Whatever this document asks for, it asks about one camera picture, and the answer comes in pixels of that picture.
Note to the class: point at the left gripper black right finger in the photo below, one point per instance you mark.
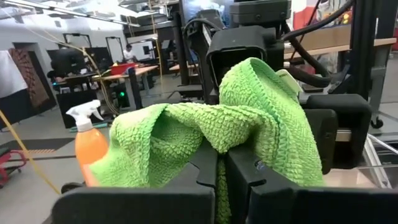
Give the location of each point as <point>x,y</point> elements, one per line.
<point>311,207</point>

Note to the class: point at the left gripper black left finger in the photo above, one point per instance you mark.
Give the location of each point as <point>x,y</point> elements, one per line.
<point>140,205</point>

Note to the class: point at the green microfiber towel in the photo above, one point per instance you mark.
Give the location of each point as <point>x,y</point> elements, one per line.
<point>248,118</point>

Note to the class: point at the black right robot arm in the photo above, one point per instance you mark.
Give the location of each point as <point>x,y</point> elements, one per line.
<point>261,12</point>

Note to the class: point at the orange spray bottle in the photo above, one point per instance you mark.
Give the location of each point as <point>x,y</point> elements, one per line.
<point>90,146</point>

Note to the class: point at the wooden workbench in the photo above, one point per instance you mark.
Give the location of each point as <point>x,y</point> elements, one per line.
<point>326,40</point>

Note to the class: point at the wooden top desk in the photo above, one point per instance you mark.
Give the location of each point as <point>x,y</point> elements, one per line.
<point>143,70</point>

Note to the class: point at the red box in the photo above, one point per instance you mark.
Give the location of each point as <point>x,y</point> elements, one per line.
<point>122,68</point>

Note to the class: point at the person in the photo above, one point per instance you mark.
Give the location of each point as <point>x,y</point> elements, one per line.
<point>128,54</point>

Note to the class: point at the black equipment cart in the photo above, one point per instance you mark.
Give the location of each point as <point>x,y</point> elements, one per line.
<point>66,62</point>

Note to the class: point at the brown acoustic panel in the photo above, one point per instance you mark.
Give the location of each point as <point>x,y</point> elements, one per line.
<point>31,77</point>

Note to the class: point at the black metal table frame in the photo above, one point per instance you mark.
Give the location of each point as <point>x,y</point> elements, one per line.
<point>362,46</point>

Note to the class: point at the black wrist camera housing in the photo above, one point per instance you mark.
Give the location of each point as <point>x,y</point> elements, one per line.
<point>236,40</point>

